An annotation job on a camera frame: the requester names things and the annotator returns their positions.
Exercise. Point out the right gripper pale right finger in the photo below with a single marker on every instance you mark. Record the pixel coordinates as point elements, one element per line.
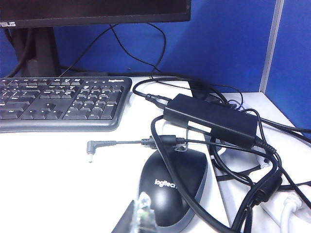
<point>145,218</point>

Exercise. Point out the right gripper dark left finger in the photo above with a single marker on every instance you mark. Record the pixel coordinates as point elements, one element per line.
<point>127,223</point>

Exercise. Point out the black Logitech mouse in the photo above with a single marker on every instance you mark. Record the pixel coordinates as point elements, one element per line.
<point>167,184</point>

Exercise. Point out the black power adapter brick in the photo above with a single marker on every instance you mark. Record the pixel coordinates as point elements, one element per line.
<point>211,119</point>

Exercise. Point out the black Logitech keyboard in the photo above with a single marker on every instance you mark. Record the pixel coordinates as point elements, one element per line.
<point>56,104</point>

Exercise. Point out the black monitor stand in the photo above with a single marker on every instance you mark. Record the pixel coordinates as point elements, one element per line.
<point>39,51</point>

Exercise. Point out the black ASUS monitor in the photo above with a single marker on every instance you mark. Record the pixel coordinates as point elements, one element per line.
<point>97,9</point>

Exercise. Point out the grey partition post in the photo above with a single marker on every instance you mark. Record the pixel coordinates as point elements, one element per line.
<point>271,48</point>

